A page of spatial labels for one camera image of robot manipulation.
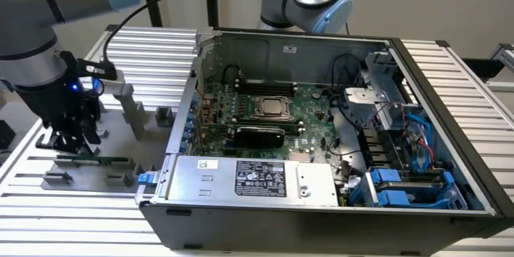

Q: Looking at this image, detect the black looped wire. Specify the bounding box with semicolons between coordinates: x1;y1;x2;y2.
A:
327;54;364;110

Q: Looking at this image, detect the silver disk bay cage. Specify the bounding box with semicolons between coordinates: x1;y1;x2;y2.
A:
343;51;418;130

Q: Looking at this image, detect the black graphics card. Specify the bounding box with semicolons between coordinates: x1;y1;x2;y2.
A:
232;125;287;149

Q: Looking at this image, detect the black block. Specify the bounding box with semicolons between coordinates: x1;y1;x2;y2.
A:
0;120;17;149

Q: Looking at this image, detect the green motherboard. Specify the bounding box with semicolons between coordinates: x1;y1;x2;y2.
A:
191;81;354;167

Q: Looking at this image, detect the blue case release latch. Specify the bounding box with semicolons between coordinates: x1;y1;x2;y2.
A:
136;172;156;186

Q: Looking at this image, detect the black RAM slot bank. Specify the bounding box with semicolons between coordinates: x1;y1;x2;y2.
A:
236;79;298;96

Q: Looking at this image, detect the installed black RAM stick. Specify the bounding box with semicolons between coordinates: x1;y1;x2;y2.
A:
232;118;303;126

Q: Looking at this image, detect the silver power supply unit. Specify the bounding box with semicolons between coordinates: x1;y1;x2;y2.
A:
159;155;339;207

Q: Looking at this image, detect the black open PC case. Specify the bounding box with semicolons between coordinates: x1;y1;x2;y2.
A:
136;26;514;250

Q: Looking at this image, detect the grey parts rack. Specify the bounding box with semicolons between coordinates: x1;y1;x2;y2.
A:
39;83;179;193

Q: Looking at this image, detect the black camera cable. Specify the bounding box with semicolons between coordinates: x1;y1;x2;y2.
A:
101;0;184;68

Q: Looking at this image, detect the CPU in metal socket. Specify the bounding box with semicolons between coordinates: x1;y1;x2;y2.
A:
248;96;295;119

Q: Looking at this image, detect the blue disk bay carrier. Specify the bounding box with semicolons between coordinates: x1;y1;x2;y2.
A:
348;166;471;210

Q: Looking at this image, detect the aluminium frame rail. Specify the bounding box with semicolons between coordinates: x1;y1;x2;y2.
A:
484;43;514;68

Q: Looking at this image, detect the green RAM stick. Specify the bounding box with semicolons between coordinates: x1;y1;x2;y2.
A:
56;155;129;167

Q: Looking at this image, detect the red wire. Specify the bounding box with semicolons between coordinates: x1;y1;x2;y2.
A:
400;104;435;161

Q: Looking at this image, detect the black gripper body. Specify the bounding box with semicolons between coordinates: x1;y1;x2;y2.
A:
15;78;101;137

